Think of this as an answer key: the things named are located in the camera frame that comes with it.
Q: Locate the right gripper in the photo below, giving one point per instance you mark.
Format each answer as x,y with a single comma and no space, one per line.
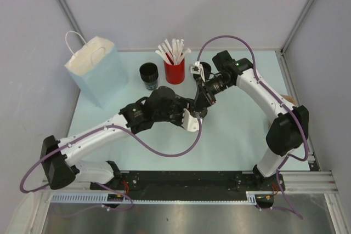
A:
204,98

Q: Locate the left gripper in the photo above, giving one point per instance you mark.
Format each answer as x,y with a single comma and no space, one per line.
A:
181,103

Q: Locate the single black coffee cup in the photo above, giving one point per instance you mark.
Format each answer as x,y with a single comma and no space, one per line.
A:
199,113

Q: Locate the black coffee cup stack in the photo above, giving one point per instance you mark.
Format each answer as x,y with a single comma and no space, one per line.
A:
149,75

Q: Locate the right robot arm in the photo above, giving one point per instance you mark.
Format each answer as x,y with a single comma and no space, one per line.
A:
289,124

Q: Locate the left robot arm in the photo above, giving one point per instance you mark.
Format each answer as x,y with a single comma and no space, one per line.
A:
62,157

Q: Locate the red straw holder cup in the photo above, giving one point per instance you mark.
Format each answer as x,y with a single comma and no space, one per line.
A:
175,74

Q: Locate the white wrapped straws bundle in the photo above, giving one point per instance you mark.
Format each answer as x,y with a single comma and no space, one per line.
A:
172,53

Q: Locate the brown cardboard cup carrier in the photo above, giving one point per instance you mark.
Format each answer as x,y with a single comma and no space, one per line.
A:
289,99

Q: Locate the light blue paper bag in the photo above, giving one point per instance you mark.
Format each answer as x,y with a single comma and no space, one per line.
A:
97,69

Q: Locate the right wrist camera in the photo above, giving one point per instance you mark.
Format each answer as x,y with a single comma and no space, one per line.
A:
197,71

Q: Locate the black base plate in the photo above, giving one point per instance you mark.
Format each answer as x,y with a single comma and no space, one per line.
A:
199,185

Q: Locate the grey slotted cable duct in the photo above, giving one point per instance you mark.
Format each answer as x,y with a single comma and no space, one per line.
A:
244,198

